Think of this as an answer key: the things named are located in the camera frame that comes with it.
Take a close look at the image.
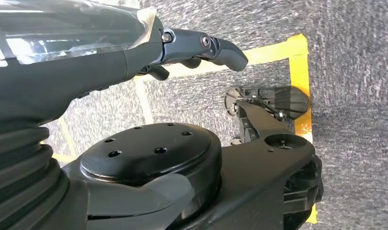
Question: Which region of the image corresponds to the yellow floor tape marking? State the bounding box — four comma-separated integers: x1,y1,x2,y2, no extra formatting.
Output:
41,33,318,224

